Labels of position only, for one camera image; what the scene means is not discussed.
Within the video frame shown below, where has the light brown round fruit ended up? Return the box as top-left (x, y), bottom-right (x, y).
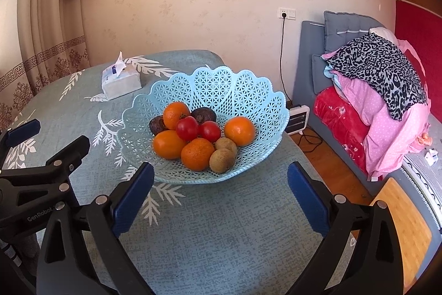
top-left (209, 148), bottom-right (236, 174)
top-left (214, 137), bottom-right (238, 156)

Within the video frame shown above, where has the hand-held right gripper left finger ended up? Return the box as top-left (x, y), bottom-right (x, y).
top-left (35, 162), bottom-right (156, 295)

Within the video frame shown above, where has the large red tomato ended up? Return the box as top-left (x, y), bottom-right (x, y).
top-left (176, 116), bottom-right (200, 141)

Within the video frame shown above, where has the white pillow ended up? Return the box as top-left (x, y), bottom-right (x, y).
top-left (368, 26), bottom-right (400, 46)

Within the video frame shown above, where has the large dark brown round fruit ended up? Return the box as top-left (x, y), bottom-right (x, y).
top-left (191, 107), bottom-right (217, 125)

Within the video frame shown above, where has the leopard print cloth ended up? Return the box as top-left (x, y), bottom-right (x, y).
top-left (326, 33), bottom-right (429, 121)

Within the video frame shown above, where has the grey tufted cushion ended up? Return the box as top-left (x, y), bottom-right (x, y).
top-left (323, 11), bottom-right (386, 54)

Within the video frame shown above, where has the black power cable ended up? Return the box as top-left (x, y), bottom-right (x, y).
top-left (278, 16), bottom-right (324, 153)

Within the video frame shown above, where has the orange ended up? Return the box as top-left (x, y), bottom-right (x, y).
top-left (181, 138), bottom-right (215, 172)
top-left (224, 116), bottom-right (256, 147)
top-left (153, 130), bottom-right (187, 160)
top-left (163, 101), bottom-right (191, 130)

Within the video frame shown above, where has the red wall panel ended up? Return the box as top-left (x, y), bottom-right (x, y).
top-left (394, 0), bottom-right (442, 130)

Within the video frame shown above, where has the white electric heater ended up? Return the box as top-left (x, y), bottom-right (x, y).
top-left (285, 105), bottom-right (311, 136)

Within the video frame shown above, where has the grey upholstered bed frame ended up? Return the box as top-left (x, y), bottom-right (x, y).
top-left (293, 20), bottom-right (442, 231)

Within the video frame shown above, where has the pile of clothes and blankets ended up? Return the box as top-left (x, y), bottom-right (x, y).
top-left (321, 38), bottom-right (433, 180)

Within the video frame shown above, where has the small dark brown round fruit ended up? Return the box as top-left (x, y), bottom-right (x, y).
top-left (149, 115), bottom-right (168, 136)

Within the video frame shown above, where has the tissue pack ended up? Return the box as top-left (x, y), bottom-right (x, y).
top-left (101, 51), bottom-right (142, 101)

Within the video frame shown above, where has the light blue plastic basket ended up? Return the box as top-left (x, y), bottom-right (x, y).
top-left (116, 66), bottom-right (290, 185)

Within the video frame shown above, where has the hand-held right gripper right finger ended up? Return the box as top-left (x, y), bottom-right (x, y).
top-left (285, 162), bottom-right (404, 295)

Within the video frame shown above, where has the grey patterned bed sheet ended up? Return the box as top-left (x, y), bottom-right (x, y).
top-left (400, 143), bottom-right (442, 231)

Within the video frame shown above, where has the orange wooden board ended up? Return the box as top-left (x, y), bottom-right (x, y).
top-left (368, 177), bottom-right (433, 286)

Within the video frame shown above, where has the blue-grey leaf print tablecloth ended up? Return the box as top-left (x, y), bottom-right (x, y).
top-left (0, 49), bottom-right (376, 295)

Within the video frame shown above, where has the small red tomato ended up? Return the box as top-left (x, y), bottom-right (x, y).
top-left (198, 121), bottom-right (222, 143)

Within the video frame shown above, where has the red floral quilt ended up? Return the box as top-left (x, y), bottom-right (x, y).
top-left (313, 86), bottom-right (372, 173)

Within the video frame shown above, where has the beige patterned curtain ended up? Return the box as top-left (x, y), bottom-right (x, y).
top-left (0, 0), bottom-right (105, 130)

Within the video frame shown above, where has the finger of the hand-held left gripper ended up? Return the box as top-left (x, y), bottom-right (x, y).
top-left (0, 135), bottom-right (91, 207)
top-left (0, 119), bottom-right (41, 168)

